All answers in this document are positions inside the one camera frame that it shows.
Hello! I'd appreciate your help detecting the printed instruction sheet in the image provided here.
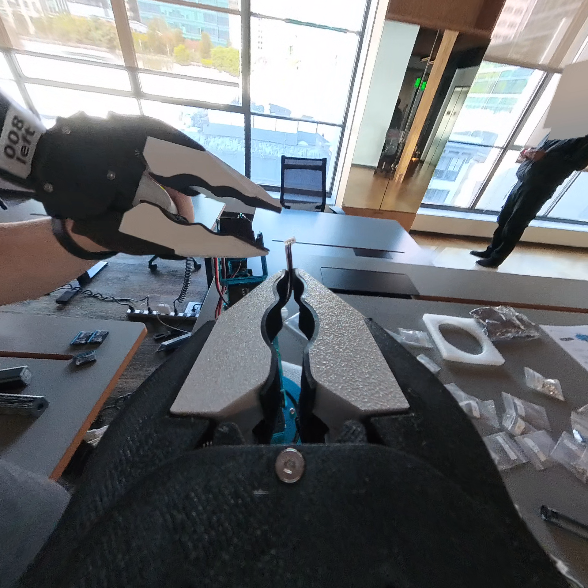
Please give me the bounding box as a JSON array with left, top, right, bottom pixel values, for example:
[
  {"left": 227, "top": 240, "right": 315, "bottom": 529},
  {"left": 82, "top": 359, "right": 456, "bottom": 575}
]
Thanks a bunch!
[{"left": 540, "top": 324, "right": 588, "bottom": 373}]

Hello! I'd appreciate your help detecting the pile of small plastic bags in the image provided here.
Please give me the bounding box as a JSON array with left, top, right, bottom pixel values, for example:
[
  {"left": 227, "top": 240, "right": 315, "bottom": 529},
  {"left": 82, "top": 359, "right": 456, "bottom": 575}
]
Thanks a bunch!
[{"left": 397, "top": 327, "right": 588, "bottom": 485}]

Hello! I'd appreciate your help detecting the grey desk wooden edge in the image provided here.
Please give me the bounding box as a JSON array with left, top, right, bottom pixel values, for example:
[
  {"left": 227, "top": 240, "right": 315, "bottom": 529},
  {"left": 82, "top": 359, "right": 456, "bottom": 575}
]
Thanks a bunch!
[
  {"left": 192, "top": 197, "right": 424, "bottom": 265},
  {"left": 0, "top": 312, "right": 148, "bottom": 481}
]

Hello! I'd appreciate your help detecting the person's left hand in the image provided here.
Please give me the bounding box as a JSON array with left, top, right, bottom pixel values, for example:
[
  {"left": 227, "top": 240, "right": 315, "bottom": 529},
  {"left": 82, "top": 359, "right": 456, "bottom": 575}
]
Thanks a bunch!
[{"left": 166, "top": 187, "right": 196, "bottom": 224}]

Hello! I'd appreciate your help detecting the person's left forearm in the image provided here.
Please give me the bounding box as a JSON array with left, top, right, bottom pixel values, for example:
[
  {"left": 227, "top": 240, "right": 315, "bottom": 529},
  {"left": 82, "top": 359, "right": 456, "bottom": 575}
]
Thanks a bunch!
[{"left": 0, "top": 216, "right": 120, "bottom": 307}]

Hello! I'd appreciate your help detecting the crumpled antistatic bag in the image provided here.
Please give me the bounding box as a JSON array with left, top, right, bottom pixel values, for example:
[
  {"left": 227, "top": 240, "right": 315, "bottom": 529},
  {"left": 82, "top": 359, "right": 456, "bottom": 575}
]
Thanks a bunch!
[{"left": 469, "top": 304, "right": 541, "bottom": 343}]

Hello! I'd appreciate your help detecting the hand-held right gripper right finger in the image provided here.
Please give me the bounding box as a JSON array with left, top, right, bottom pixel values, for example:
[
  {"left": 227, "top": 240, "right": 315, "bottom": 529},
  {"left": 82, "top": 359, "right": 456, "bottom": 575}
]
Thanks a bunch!
[{"left": 294, "top": 269, "right": 410, "bottom": 421}]

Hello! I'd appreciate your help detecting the white power strip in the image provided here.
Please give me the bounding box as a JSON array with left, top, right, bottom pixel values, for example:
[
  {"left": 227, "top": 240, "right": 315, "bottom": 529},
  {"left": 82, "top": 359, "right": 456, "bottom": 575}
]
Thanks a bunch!
[{"left": 127, "top": 301, "right": 203, "bottom": 322}]

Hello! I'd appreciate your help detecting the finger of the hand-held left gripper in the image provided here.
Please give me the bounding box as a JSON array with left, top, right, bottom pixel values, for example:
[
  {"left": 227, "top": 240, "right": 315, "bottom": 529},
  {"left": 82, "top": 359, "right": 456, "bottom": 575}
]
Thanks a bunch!
[
  {"left": 119, "top": 202, "right": 270, "bottom": 259},
  {"left": 141, "top": 137, "right": 282, "bottom": 214}
]

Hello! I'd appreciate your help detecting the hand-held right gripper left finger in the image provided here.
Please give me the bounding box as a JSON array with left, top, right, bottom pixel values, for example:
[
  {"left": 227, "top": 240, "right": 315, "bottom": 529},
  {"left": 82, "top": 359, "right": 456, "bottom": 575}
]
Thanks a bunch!
[{"left": 170, "top": 270, "right": 288, "bottom": 419}]

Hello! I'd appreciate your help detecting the person's dark shirt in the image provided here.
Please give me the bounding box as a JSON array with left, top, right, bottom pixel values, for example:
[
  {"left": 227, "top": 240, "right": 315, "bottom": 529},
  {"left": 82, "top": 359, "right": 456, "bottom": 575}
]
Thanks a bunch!
[{"left": 0, "top": 457, "right": 72, "bottom": 588}]

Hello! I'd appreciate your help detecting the servo cable with plug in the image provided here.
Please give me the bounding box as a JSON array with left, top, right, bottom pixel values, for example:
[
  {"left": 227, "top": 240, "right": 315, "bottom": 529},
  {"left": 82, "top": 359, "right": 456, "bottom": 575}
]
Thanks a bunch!
[{"left": 284, "top": 236, "right": 297, "bottom": 304}]

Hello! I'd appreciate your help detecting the white foam frame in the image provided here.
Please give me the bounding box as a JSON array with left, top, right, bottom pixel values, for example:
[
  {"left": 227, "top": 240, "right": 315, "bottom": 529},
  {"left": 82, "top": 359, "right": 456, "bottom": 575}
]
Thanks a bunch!
[{"left": 422, "top": 313, "right": 505, "bottom": 367}]

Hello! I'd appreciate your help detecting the blue toy robot arm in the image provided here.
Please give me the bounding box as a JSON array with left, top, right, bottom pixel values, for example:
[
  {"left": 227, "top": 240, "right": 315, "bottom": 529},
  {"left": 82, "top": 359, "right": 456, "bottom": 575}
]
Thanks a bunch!
[{"left": 204, "top": 212, "right": 304, "bottom": 445}]

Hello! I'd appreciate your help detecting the black mesh office chair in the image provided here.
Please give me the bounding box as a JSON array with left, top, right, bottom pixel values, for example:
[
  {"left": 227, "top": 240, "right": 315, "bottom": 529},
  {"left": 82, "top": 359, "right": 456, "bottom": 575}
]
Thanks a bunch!
[{"left": 280, "top": 155, "right": 328, "bottom": 213}]

